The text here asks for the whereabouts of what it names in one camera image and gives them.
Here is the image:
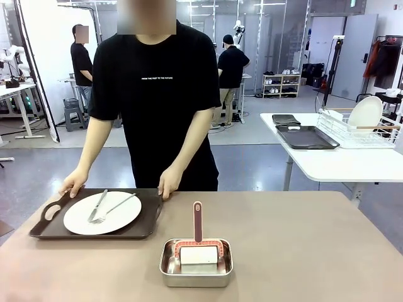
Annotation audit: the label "person's left hand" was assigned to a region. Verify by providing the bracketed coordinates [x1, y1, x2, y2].
[157, 166, 182, 201]

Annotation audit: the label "person's right hand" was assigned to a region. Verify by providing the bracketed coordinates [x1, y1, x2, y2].
[58, 169, 86, 199]

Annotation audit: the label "dark brown serving tray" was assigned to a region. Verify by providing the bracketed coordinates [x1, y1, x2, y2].
[30, 187, 164, 240]

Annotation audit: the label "person's right forearm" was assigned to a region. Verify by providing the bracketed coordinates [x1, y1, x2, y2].
[74, 135, 110, 177]

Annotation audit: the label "person's left forearm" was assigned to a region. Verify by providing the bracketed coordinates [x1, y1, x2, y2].
[163, 125, 212, 176]

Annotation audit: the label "silver table knife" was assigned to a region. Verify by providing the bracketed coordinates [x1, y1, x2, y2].
[87, 189, 108, 224]

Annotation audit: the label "silver fork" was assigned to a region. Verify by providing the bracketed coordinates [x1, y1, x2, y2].
[91, 193, 137, 225]

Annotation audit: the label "large white plate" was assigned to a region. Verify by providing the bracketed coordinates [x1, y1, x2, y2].
[62, 191, 142, 236]

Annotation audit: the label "black leaning stand pole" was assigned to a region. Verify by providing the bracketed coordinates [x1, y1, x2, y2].
[14, 0, 60, 143]

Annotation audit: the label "grey plastic stool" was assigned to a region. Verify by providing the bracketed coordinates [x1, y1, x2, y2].
[62, 98, 89, 132]

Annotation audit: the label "person in black t-shirt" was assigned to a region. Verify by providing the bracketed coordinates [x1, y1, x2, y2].
[89, 0, 222, 192]

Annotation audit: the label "rectangular metal tin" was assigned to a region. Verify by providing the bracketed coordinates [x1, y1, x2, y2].
[159, 238, 234, 288]

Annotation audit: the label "white desk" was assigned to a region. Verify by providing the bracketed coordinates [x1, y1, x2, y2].
[0, 83, 47, 139]

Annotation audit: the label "man black shirt blue jeans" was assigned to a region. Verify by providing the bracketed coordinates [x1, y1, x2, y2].
[69, 24, 94, 114]

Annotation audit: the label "man with black cap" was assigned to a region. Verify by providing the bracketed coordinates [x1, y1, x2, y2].
[217, 34, 251, 128]

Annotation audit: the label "stack of dark trays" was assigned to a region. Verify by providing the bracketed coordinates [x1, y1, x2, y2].
[271, 113, 302, 127]

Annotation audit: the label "white backdrop panel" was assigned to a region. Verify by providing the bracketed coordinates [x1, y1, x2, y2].
[20, 5, 101, 126]

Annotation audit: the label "black tray on side table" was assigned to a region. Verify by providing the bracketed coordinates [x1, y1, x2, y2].
[275, 125, 341, 150]

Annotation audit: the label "wooden shoe rack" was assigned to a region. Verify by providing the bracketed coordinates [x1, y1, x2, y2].
[261, 69, 302, 99]

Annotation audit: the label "white side table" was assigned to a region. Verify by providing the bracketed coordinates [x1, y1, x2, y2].
[259, 112, 403, 193]

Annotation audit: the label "black bags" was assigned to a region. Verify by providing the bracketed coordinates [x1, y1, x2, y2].
[301, 62, 326, 88]

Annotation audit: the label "black utility cart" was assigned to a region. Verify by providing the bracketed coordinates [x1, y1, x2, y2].
[355, 89, 403, 116]

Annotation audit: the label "clothes rack with jackets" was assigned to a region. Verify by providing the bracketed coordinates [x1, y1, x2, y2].
[363, 35, 403, 92]

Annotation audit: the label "white wire dish rack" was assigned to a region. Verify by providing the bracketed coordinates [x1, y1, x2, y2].
[317, 106, 401, 149]

